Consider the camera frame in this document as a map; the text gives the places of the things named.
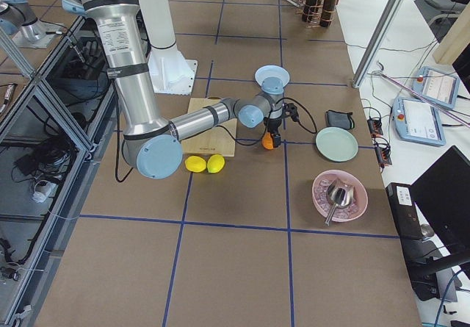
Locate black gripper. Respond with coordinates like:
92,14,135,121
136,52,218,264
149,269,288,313
265,119,281,148

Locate orange fruit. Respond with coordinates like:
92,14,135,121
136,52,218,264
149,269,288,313
261,133,275,150

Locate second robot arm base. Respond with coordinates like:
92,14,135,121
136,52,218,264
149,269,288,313
1,0,55,48

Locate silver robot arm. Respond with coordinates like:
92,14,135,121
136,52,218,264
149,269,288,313
62,0,289,179

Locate light blue plate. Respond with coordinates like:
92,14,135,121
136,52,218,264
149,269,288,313
255,65,290,87

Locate light green plate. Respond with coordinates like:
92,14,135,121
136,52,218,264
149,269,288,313
315,127,358,162

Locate wooden cutting board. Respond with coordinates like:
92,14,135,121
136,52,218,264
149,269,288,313
181,98,237,157

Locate black pouch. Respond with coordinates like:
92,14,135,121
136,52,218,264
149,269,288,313
325,109,355,130

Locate right yellow lemon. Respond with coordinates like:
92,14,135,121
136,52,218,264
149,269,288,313
206,154,225,173

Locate yellow lemon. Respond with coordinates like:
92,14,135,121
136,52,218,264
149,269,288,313
184,156,206,173
206,154,225,173

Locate left yellow lemon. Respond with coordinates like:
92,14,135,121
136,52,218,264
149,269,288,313
184,156,206,173

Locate metal scoop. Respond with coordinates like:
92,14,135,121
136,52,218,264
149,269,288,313
325,179,355,226

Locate pink bowl with ice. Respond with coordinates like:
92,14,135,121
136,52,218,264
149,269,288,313
312,170,369,223

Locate dark wine bottle back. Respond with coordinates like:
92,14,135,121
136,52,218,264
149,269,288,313
302,0,318,22

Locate dark wine bottle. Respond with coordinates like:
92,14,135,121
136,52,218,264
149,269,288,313
319,0,336,28
302,0,318,22

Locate dark wine bottle front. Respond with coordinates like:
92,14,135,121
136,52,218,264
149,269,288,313
319,0,336,28

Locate near teach pendant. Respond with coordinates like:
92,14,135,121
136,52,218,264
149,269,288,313
392,96,446,146

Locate teach pendant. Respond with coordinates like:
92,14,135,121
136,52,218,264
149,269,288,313
413,66,460,110
392,96,446,146

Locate black computer box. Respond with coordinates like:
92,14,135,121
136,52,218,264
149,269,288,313
386,182,427,241

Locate far teach pendant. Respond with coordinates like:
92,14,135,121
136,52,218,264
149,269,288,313
413,66,460,110

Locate black monitor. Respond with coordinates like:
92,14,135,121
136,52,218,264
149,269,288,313
411,145,469,248

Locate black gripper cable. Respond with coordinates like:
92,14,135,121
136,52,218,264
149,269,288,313
216,97,319,147

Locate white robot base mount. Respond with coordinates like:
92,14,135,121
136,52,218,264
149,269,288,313
148,46,198,96

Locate copper wire bottle rack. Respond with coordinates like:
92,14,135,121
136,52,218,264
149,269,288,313
302,0,336,28

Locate aluminium frame post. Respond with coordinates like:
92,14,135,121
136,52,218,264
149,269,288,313
352,0,404,88

